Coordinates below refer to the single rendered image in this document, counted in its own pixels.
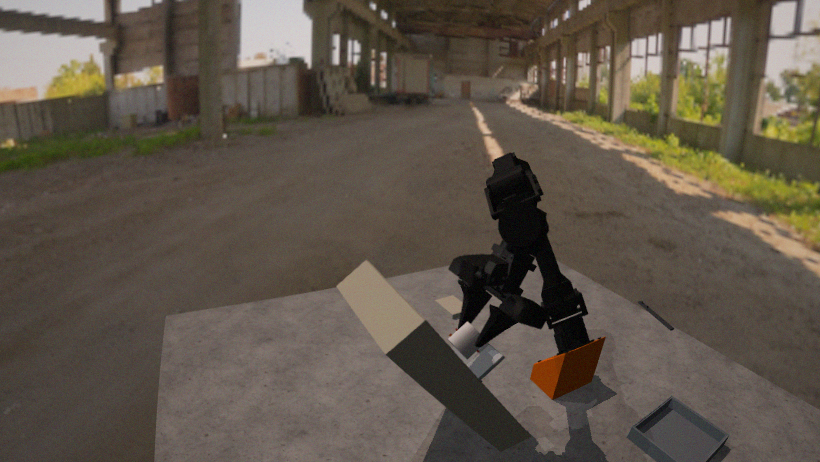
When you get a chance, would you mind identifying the dark grey flat bar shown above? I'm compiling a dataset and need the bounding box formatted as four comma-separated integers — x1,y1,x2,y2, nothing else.
638,301,674,330

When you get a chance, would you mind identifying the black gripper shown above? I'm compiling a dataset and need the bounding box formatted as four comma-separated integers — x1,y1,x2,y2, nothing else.
458,240,548,347

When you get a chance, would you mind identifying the grey cylinder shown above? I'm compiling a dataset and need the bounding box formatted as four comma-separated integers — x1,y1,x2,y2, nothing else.
448,322,481,359

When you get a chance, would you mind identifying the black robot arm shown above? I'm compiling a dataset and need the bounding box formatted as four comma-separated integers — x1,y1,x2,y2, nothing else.
458,152,594,355

